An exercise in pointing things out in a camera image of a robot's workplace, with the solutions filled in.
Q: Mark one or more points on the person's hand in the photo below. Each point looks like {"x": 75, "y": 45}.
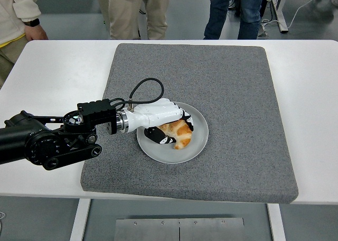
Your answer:
{"x": 35, "y": 33}

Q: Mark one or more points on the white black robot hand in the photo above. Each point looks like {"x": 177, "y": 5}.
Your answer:
{"x": 158, "y": 112}

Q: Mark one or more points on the golden croissant bread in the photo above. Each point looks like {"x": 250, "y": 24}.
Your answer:
{"x": 182, "y": 135}

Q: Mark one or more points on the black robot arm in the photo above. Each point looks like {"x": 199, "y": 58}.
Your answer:
{"x": 31, "y": 140}

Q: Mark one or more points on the grey round plate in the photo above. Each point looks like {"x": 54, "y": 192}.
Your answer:
{"x": 196, "y": 146}

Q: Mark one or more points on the grey metal plate with screws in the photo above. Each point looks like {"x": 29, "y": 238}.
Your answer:
{"x": 158, "y": 230}

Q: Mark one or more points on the black wrist watch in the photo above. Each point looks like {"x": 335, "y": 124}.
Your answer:
{"x": 31, "y": 22}

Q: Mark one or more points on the person in white jacket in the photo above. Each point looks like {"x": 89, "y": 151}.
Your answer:
{"x": 13, "y": 11}

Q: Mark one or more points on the grey felt mat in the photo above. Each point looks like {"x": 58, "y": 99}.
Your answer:
{"x": 237, "y": 106}

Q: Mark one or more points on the person in beige trousers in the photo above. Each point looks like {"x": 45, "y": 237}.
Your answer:
{"x": 155, "y": 13}

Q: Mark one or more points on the white table leg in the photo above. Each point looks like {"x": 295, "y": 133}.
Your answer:
{"x": 276, "y": 222}
{"x": 79, "y": 220}

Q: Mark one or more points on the person in blue jeans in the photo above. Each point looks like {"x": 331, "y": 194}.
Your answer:
{"x": 248, "y": 13}

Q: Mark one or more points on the grey metal floor bracket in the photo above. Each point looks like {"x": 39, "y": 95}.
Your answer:
{"x": 264, "y": 32}

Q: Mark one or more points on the white desk leg frame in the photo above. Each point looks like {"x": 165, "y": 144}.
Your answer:
{"x": 281, "y": 16}

